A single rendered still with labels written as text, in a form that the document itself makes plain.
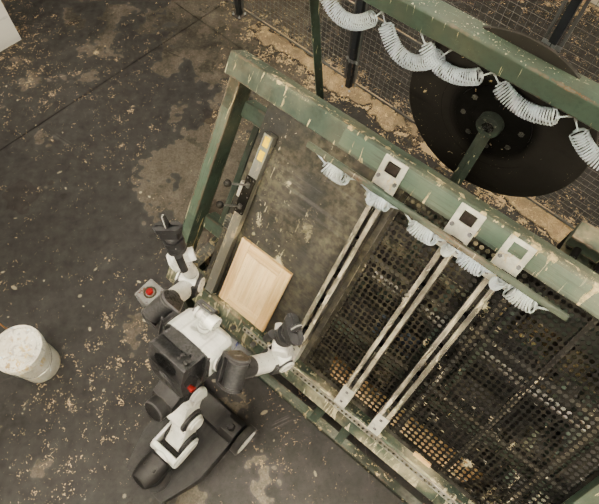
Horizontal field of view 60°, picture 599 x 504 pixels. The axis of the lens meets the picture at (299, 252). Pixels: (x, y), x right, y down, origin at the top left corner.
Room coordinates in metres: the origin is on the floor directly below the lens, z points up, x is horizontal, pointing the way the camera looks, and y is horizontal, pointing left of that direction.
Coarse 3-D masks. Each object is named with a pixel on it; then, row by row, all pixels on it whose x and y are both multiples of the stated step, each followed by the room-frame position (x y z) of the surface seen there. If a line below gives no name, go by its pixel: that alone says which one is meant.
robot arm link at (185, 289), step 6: (180, 282) 0.97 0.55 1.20; (186, 282) 0.97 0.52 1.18; (204, 282) 1.01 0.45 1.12; (174, 288) 0.91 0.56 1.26; (180, 288) 0.92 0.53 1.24; (186, 288) 0.93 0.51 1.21; (192, 288) 0.95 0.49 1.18; (198, 288) 0.96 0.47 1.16; (180, 294) 0.88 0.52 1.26; (186, 294) 0.90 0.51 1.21; (192, 294) 0.93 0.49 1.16
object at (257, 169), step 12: (264, 132) 1.48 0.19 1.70; (264, 156) 1.42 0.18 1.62; (252, 168) 1.40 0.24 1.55; (264, 168) 1.40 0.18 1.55; (252, 192) 1.33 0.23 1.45; (240, 216) 1.27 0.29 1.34; (228, 228) 1.25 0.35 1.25; (240, 228) 1.25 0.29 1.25; (228, 240) 1.21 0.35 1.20; (228, 252) 1.17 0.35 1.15; (216, 264) 1.14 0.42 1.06; (216, 276) 1.10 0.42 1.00; (216, 288) 1.07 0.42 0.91
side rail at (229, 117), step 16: (224, 96) 1.64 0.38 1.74; (240, 96) 1.64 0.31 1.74; (224, 112) 1.59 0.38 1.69; (240, 112) 1.63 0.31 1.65; (224, 128) 1.55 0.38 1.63; (208, 144) 1.53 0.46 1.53; (224, 144) 1.54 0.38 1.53; (208, 160) 1.48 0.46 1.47; (224, 160) 1.52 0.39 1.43; (208, 176) 1.44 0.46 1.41; (208, 192) 1.42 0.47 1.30; (192, 208) 1.36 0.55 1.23; (208, 208) 1.40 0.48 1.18; (192, 224) 1.31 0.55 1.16; (192, 240) 1.28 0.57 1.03
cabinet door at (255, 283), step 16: (240, 256) 1.15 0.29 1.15; (256, 256) 1.13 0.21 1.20; (240, 272) 1.10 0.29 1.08; (256, 272) 1.08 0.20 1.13; (272, 272) 1.06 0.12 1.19; (288, 272) 1.04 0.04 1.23; (224, 288) 1.06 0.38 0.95; (240, 288) 1.04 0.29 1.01; (256, 288) 1.02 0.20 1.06; (272, 288) 1.00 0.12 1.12; (240, 304) 0.98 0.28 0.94; (256, 304) 0.96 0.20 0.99; (272, 304) 0.95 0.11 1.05; (256, 320) 0.90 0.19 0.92
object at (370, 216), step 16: (384, 160) 1.21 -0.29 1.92; (384, 176) 1.17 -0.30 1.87; (400, 176) 1.15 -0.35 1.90; (368, 208) 1.12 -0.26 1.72; (368, 224) 1.08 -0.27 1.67; (352, 240) 1.05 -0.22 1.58; (352, 256) 1.00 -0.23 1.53; (336, 272) 0.97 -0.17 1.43; (336, 288) 0.93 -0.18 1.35; (320, 304) 0.88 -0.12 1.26; (304, 320) 0.84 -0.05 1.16; (320, 320) 0.85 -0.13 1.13; (304, 336) 0.78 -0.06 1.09
